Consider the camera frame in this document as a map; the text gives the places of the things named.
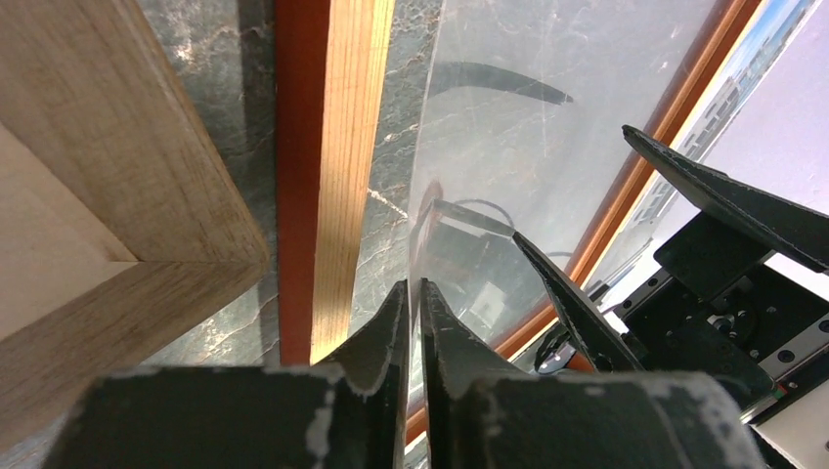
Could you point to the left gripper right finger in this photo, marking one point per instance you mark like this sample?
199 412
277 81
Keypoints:
484 412

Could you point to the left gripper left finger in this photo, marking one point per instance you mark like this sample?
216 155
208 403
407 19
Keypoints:
346 411

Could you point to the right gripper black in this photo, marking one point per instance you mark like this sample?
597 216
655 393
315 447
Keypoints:
714 306

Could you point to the building and sky photo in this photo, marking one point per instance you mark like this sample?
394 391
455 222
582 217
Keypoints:
735 60

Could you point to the clear acrylic sheet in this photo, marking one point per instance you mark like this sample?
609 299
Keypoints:
521 130

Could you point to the wooden picture frame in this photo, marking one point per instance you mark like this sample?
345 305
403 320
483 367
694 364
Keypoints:
352 79

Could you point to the wooden chessboard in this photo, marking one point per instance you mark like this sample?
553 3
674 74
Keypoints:
121 227

